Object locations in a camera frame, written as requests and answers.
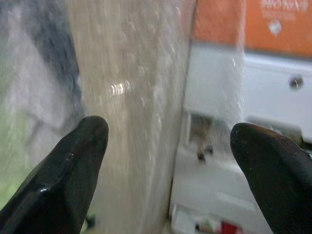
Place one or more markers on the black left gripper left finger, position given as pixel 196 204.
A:
pixel 53 185

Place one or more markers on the black round knob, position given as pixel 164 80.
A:
pixel 296 81

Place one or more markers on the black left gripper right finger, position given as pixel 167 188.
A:
pixel 280 180

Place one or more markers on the white drawer cabinet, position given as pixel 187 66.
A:
pixel 268 85

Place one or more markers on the red white small box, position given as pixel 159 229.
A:
pixel 229 228

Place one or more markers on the orange printed box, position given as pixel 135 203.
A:
pixel 268 36

